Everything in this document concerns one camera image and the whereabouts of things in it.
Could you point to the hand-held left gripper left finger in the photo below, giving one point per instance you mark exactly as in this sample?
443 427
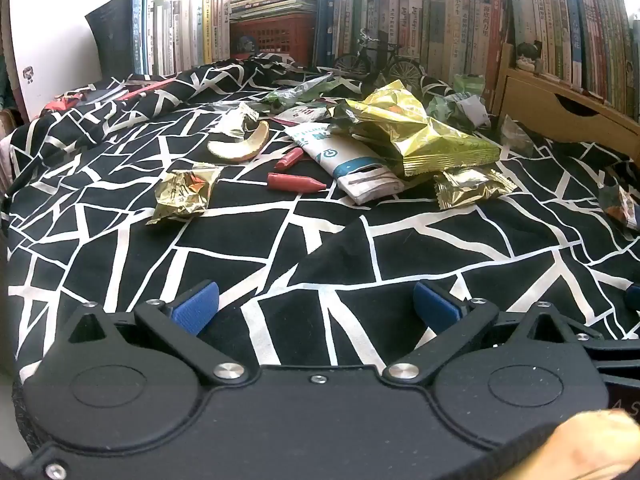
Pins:
197 307

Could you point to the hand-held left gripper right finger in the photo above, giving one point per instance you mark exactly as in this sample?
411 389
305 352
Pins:
435 307

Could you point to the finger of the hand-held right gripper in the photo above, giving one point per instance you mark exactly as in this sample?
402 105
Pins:
617 355
632 297

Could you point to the green clear plastic bag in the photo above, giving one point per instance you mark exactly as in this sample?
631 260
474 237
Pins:
300 91

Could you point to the row of pale books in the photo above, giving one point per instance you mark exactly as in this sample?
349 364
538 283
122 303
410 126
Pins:
185 35

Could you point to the row of green-spined books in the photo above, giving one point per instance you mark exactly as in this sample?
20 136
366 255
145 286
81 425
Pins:
575 25

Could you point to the row of brown-spined books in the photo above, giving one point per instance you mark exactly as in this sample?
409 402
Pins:
440 20

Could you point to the person's left hand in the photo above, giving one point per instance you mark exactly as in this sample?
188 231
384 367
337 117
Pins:
600 450

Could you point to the black white patterned blanket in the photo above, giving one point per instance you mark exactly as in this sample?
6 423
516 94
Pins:
425 240

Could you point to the crumpled gold wrapper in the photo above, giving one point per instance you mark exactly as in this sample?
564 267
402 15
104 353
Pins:
182 192

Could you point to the small gold snack packet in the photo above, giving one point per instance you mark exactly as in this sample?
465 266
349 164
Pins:
470 187

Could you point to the long red sausage stick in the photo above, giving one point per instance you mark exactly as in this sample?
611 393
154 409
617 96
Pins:
292 184

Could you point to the banana peel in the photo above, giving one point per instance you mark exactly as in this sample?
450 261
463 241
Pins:
247 147

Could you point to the large gold snack bag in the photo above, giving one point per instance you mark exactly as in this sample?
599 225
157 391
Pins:
430 135

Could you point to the short red sausage stick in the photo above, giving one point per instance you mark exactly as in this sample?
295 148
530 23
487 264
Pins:
290 158

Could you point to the white teal paper packet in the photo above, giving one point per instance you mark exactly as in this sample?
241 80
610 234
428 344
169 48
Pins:
340 157

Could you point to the clear plastic wrapper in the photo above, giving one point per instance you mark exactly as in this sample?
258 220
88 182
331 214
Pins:
515 135

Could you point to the silver foil wrapper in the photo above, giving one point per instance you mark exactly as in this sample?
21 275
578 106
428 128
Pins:
237 117

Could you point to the green white crumpled bag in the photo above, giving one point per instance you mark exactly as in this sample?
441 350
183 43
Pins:
460 105

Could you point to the wooden desk organizer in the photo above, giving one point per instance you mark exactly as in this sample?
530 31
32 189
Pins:
540 102

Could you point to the white pink packet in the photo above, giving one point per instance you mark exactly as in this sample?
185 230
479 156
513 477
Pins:
300 115

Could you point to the black model bicycle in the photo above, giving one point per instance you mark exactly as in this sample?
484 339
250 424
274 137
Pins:
380 60

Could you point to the small dark-haired figurine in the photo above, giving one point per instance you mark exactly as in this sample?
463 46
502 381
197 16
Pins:
530 57

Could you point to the black board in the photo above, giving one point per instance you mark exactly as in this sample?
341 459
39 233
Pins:
112 35

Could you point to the large red plastic basket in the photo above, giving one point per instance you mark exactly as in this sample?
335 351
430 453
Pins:
285 35

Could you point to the wall sticker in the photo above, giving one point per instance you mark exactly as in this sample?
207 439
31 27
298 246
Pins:
28 75

